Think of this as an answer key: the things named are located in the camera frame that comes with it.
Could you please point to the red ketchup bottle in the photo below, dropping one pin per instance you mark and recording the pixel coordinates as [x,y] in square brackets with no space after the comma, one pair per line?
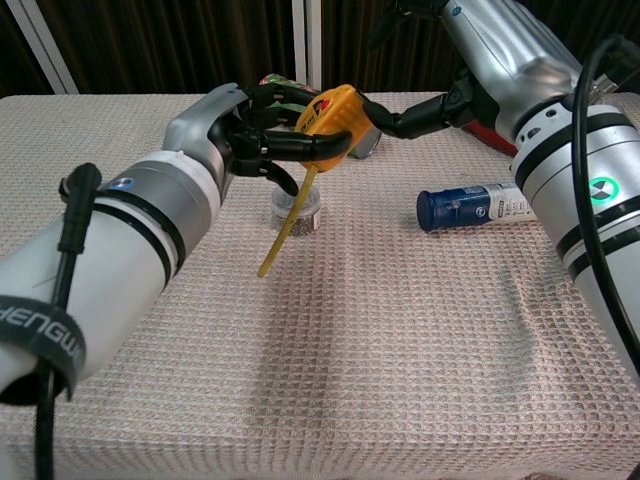
[492,140]

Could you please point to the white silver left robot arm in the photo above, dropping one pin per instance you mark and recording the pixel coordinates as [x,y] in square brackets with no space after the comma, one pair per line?
[120,260]

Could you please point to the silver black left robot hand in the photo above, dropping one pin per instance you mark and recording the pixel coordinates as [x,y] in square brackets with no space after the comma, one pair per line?
[195,122]

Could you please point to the beige waffle-weave tablecloth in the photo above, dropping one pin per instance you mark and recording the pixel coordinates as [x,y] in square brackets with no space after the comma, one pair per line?
[350,350]

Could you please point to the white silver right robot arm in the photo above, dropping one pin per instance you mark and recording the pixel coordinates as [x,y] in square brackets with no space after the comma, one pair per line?
[560,190]

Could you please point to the green chips can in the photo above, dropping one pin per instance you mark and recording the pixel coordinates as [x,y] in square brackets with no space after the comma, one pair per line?
[367,147]

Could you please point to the blue white plastic bottle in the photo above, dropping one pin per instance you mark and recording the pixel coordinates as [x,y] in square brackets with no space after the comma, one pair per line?
[460,207]

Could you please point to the clear jar of metal nails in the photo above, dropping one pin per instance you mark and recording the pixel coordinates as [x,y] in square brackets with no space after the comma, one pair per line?
[307,215]

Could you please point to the white vertical frame post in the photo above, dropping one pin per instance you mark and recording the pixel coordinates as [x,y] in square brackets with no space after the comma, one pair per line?
[298,45]
[314,45]

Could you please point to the dark brown curtain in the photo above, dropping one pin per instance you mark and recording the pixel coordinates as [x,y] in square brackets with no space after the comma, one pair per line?
[150,40]

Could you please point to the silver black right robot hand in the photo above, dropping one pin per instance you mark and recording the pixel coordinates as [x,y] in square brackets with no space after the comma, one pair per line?
[505,45]

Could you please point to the yellow tape measure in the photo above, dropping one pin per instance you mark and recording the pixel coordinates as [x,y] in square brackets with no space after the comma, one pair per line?
[335,112]

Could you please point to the white slanted frame post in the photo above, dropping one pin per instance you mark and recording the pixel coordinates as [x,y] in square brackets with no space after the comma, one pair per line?
[45,50]

